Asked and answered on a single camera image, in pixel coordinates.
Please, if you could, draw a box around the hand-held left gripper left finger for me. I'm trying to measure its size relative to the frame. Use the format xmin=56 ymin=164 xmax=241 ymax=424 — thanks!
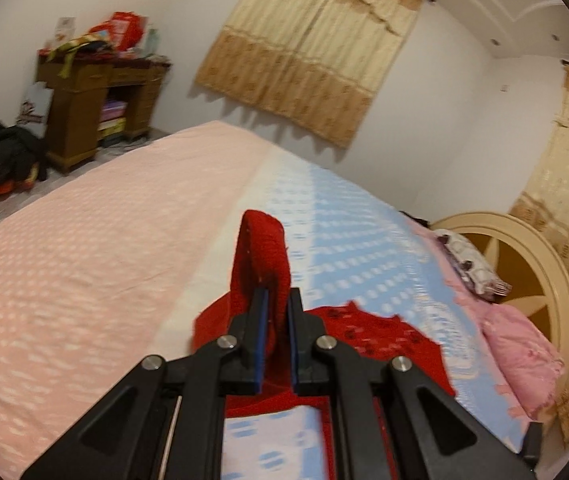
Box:
xmin=19 ymin=287 xmax=270 ymax=480

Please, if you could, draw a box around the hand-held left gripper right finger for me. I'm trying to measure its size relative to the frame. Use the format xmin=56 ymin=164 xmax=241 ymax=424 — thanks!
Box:
xmin=287 ymin=287 xmax=539 ymax=480

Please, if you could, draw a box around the red fleece garment with prints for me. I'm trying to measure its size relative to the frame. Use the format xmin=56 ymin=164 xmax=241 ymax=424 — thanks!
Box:
xmin=190 ymin=209 xmax=457 ymax=480

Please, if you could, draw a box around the bed with pink-blue sheet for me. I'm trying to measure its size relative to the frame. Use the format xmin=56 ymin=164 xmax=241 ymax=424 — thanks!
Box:
xmin=0 ymin=120 xmax=530 ymax=480

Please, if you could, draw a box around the white purple patterned pillow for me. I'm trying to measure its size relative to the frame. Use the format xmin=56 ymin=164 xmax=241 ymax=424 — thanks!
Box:
xmin=431 ymin=229 xmax=512 ymax=303

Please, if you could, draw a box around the pink pillow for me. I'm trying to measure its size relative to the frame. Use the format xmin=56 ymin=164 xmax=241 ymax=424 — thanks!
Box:
xmin=479 ymin=302 xmax=565 ymax=421

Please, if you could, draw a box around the stack of colourful boxes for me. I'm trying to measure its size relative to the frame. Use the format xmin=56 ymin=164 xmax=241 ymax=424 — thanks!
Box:
xmin=97 ymin=99 xmax=128 ymax=148

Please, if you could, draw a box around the cream round bed headboard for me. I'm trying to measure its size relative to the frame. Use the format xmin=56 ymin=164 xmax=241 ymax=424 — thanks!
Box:
xmin=429 ymin=211 xmax=569 ymax=441

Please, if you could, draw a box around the beige patterned window curtain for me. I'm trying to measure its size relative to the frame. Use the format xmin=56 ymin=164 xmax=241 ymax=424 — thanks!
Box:
xmin=193 ymin=0 xmax=427 ymax=150

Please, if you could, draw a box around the brown wooden desk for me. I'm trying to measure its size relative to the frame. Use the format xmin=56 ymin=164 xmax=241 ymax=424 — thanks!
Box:
xmin=34 ymin=50 xmax=172 ymax=175

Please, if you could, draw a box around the black bag with orange cloth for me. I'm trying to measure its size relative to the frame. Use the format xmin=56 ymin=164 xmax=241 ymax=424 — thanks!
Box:
xmin=0 ymin=120 xmax=48 ymax=201

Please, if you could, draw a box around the white printed bag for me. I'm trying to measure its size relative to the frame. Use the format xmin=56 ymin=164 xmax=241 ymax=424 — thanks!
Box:
xmin=14 ymin=82 xmax=52 ymax=138

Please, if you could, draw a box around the green yellow cloth pile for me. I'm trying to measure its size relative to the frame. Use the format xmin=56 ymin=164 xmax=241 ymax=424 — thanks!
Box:
xmin=47 ymin=32 xmax=115 ymax=61

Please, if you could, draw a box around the white printed box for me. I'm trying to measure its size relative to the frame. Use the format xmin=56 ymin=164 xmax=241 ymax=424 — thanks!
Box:
xmin=54 ymin=16 xmax=76 ymax=41

